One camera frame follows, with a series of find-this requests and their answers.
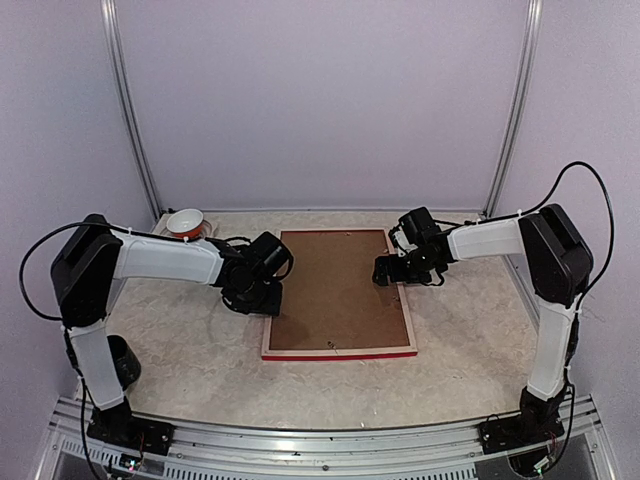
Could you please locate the grey round plate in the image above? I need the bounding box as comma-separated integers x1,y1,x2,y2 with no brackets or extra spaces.
199,219,218,239

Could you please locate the wooden red picture frame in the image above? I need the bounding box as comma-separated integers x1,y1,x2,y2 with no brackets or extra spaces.
260,228,419,361

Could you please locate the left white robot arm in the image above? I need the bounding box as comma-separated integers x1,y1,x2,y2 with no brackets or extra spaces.
51,214,294,445

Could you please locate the aluminium front rail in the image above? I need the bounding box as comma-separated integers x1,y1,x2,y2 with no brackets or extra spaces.
27,396,620,479

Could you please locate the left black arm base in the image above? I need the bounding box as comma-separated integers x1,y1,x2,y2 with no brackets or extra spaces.
87,398,175,456

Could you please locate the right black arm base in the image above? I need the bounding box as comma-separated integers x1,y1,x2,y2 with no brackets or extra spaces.
477,386,568,454

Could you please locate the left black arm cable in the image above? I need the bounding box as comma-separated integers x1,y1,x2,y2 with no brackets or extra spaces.
18,222,91,321

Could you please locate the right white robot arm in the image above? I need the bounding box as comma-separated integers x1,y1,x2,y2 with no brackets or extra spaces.
372,204,593,401

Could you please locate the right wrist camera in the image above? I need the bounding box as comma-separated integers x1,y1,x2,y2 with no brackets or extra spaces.
389,207,442,254

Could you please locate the left aluminium post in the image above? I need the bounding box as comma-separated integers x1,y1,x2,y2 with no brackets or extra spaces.
100,0,163,220

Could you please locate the right aluminium post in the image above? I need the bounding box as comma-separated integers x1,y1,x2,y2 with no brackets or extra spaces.
482,0,544,218

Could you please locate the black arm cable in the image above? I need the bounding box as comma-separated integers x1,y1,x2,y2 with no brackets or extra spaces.
434,159,617,301
18,222,91,321

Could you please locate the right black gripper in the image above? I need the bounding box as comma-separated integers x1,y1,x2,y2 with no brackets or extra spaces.
372,247,438,286

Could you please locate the aluminium post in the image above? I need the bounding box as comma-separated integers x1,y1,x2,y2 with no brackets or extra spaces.
482,0,544,218
100,0,163,220

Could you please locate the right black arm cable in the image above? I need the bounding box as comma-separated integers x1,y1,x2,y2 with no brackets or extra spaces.
434,159,617,301

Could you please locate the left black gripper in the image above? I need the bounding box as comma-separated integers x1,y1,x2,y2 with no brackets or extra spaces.
231,278,283,317

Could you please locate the brown cardboard backing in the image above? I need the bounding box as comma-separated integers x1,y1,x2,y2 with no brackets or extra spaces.
268,231,410,351

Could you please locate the black cylindrical cup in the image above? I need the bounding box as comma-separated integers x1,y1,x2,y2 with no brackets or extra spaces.
107,335,142,390

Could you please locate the orange white bowl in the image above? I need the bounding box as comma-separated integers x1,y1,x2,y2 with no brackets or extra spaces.
166,208,204,239

